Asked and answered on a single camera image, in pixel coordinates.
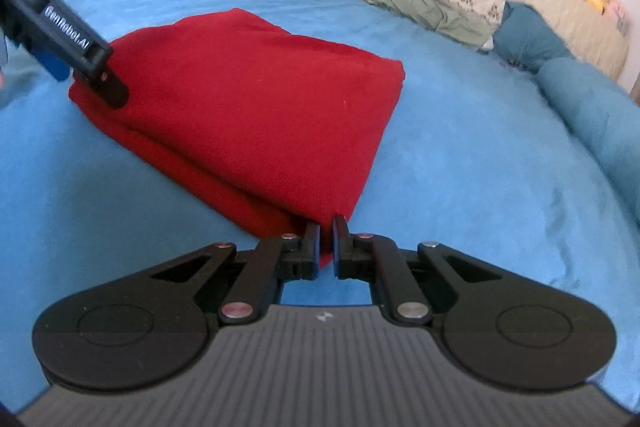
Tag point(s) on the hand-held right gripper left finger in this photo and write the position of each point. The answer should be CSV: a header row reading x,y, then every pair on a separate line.
x,y
314,249

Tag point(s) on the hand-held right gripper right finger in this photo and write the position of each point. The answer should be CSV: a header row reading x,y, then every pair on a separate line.
x,y
341,249

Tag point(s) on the blue duvet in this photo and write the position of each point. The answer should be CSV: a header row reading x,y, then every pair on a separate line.
x,y
595,117

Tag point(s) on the green pillow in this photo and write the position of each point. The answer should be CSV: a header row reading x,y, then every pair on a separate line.
x,y
415,4

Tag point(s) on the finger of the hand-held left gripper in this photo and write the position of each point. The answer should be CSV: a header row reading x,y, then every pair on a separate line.
x,y
52,64
70,34

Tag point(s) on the teal pillow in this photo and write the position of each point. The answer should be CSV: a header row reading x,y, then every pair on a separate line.
x,y
530,37

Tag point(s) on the red knit sweater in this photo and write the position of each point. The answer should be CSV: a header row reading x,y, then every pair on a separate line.
x,y
250,107

